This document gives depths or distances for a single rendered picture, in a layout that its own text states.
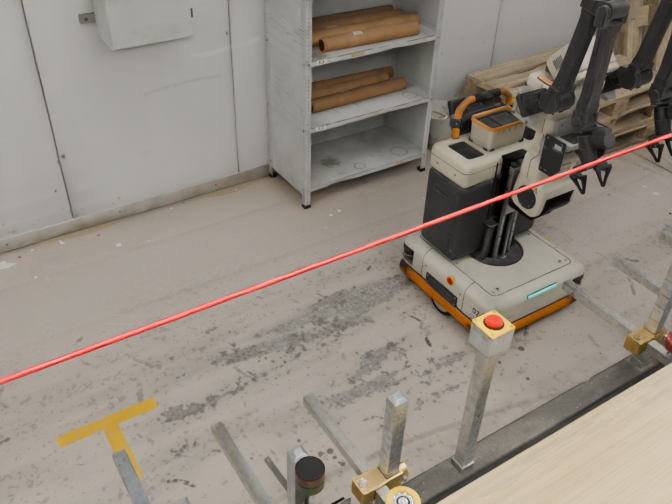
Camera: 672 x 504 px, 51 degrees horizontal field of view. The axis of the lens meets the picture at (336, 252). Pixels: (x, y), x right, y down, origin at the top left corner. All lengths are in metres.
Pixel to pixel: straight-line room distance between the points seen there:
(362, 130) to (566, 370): 2.17
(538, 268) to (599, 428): 1.59
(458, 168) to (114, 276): 1.82
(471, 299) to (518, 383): 0.42
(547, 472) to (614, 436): 0.22
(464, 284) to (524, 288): 0.27
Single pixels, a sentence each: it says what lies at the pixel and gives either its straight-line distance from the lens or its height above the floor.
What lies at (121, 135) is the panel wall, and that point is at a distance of 3.95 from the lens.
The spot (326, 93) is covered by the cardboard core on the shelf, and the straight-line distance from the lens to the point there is 4.16.
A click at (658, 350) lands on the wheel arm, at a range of 2.31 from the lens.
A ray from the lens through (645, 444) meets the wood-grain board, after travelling 1.94.
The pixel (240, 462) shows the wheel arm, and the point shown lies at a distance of 1.78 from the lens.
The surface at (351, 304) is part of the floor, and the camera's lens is 3.47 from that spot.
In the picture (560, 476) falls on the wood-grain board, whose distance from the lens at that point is 1.80.
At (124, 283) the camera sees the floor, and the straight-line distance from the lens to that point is 3.70.
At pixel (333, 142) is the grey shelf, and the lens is 4.56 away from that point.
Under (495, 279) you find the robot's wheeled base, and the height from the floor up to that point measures 0.28.
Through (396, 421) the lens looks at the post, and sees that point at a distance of 1.59.
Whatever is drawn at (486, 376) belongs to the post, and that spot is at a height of 1.07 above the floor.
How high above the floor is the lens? 2.29
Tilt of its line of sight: 37 degrees down
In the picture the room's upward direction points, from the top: 2 degrees clockwise
